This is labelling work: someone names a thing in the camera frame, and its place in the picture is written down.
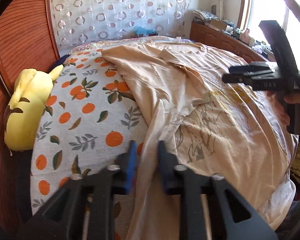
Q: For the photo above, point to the wooden sideboard cabinet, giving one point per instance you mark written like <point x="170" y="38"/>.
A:
<point x="205" y="35"/>

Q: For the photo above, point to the blue plastic toy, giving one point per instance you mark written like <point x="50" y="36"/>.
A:
<point x="143" y="32"/>

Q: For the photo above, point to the yellow plush toy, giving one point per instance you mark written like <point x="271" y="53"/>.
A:
<point x="22" y="115"/>

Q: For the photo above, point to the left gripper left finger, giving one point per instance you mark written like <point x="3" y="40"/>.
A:
<point x="62" y="216"/>

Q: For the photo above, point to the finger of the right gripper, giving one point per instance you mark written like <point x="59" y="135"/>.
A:
<point x="252" y="80"/>
<point x="255" y="66"/>

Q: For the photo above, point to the floral quilt blanket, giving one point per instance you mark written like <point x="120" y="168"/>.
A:
<point x="112" y="43"/>

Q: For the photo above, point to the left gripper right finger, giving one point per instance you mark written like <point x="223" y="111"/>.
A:
<point x="209" y="206"/>

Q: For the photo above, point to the beige printed t-shirt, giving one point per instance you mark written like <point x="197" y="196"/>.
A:
<point x="211" y="126"/>

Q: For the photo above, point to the orange print bed sheet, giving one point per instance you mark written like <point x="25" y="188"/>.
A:
<point x="90" y="118"/>

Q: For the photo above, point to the cardboard box on cabinet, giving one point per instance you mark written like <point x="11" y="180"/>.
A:
<point x="220" y="25"/>

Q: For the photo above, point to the window with wooden frame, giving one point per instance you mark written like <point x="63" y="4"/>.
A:
<point x="254" y="11"/>

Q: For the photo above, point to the white circle pattern curtain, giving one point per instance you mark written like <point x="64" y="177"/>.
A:
<point x="78" y="22"/>

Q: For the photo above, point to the stack of folded cloths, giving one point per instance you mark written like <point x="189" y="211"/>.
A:
<point x="204" y="15"/>

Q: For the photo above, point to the dark blue mattress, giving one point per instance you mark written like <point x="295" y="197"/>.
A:
<point x="58" y="62"/>

